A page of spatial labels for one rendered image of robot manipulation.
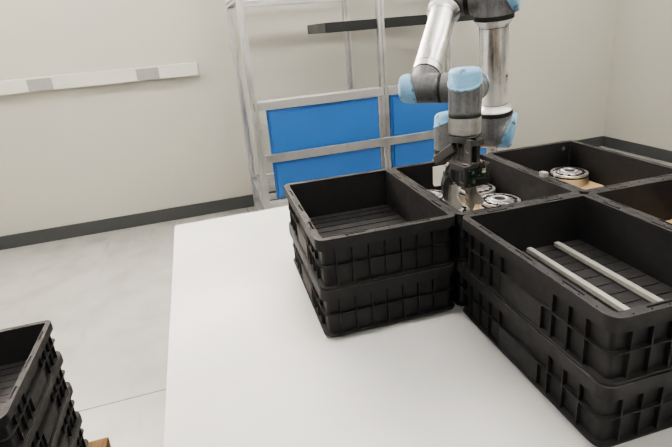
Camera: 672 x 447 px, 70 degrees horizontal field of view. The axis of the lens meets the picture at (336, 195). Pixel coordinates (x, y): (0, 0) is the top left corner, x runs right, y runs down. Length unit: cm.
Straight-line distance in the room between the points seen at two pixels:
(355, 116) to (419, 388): 235
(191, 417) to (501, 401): 53
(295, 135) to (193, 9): 127
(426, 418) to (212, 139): 320
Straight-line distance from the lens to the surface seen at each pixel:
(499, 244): 90
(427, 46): 135
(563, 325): 83
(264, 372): 99
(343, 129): 308
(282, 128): 298
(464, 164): 116
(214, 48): 377
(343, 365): 98
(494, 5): 152
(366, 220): 127
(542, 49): 484
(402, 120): 322
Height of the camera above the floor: 131
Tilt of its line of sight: 19 degrees down
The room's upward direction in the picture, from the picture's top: 5 degrees counter-clockwise
